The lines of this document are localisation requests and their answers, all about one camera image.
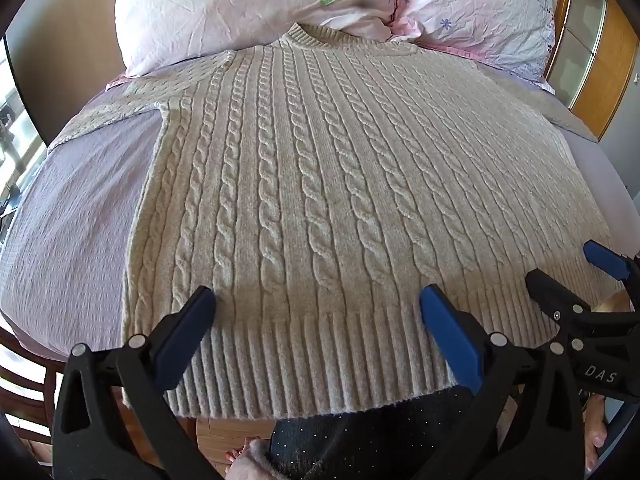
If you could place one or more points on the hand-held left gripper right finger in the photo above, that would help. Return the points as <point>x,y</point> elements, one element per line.
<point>450,335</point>

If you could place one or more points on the window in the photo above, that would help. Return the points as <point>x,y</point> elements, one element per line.
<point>15,130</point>

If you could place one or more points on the lavender bed sheet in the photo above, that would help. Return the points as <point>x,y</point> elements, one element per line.
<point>75,220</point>

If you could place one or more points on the pink pillow with flower print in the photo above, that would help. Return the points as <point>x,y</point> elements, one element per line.
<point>475,5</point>

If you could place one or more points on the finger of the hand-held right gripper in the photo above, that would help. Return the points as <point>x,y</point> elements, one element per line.
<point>552,296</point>
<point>606,260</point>

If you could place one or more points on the person's right hand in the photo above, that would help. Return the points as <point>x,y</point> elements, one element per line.
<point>596,432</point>

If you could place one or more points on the wooden cabinet with glass doors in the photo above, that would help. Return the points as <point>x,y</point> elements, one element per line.
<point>590,55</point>

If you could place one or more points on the person's foot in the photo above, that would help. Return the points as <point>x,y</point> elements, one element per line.
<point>247,462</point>

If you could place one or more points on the pink pillow with tree print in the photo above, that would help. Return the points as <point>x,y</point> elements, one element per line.
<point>240,5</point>

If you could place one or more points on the dark wooden slatted frame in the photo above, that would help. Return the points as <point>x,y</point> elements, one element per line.
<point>25,385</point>

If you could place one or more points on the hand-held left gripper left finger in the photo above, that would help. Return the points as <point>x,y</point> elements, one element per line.
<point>186,337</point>

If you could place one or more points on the person's dark dotted pants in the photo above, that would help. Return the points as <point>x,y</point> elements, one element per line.
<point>360,440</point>

